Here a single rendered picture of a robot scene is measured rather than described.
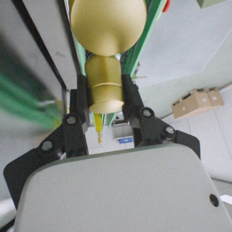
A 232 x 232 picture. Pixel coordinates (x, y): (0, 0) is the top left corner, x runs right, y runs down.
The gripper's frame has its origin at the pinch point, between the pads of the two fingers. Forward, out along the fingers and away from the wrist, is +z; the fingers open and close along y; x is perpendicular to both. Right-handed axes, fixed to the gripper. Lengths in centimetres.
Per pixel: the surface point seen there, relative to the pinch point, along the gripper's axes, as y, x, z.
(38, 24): -13.6, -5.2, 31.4
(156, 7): 12.8, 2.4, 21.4
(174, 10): 32, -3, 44
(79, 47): -3.3, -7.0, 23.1
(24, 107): -15.9, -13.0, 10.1
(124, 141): 121, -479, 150
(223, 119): 366, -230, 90
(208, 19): 50, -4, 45
